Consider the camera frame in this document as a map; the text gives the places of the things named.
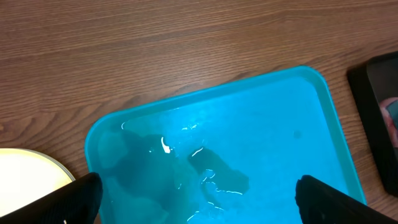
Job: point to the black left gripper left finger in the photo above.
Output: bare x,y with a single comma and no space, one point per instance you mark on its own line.
76,202

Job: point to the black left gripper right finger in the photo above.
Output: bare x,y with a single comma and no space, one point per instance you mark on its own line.
319,203

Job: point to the yellow plate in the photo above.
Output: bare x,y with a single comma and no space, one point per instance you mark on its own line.
27,176

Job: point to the teal plastic tray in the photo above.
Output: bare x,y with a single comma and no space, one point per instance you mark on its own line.
227,154

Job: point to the black tray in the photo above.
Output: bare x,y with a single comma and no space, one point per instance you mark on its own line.
374,87

